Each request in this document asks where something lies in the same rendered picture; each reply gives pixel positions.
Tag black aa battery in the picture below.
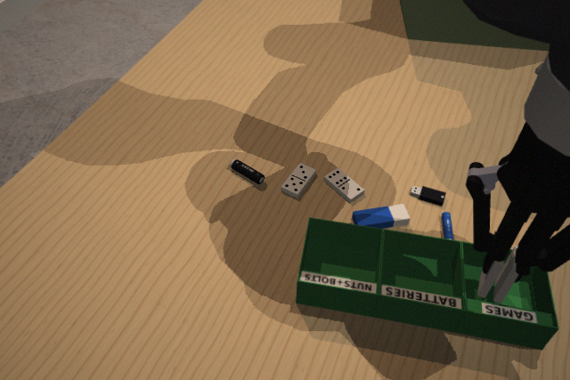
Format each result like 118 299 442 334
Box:
230 158 265 184

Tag blue battery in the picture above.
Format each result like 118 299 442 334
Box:
442 212 453 240

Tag blue and white eraser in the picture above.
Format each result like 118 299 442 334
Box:
352 204 411 229

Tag black usb stick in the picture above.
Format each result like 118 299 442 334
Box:
411 186 446 206

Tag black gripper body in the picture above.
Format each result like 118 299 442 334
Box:
497 122 570 217

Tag green three-compartment bin rack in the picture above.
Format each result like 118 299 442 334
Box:
296 218 559 350

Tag white domino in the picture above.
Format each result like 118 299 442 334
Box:
324 168 365 202
281 163 316 198

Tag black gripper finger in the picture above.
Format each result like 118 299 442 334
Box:
493 196 570 303
466 162 541 298

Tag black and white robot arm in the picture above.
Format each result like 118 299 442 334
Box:
462 0 570 157

